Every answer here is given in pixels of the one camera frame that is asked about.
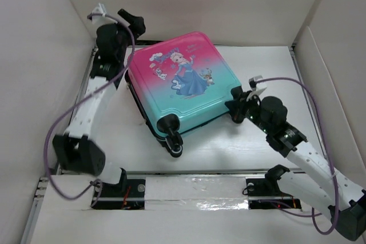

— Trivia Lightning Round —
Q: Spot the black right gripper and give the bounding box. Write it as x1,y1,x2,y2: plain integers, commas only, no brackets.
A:
225,90,271,134

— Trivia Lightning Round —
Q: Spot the pink and teal suitcase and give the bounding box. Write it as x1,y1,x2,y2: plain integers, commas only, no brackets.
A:
125,31,241,158

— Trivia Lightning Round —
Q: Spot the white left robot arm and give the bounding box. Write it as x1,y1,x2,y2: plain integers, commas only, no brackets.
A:
52,8,146,197

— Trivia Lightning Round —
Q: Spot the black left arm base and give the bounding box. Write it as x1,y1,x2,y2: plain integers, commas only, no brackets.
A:
91,170,146,210

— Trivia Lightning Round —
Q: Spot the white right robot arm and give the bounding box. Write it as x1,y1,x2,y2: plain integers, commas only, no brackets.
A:
225,87,365,241

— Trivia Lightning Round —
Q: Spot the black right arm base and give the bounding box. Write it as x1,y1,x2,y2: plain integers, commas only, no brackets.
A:
242,178,302,210

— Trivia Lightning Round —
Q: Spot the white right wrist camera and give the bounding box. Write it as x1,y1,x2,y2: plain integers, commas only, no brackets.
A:
247,75,267,100

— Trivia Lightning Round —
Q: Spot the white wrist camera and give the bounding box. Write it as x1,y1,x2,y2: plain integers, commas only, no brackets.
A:
87,3,107,25
247,75,267,100

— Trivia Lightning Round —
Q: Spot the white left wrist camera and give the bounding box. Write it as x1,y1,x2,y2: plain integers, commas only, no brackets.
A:
87,3,107,25

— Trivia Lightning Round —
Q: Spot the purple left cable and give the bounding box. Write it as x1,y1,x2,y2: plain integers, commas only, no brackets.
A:
44,14,137,201

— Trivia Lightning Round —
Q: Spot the aluminium rail frame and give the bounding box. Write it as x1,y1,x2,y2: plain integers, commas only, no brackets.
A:
21,46,348,244

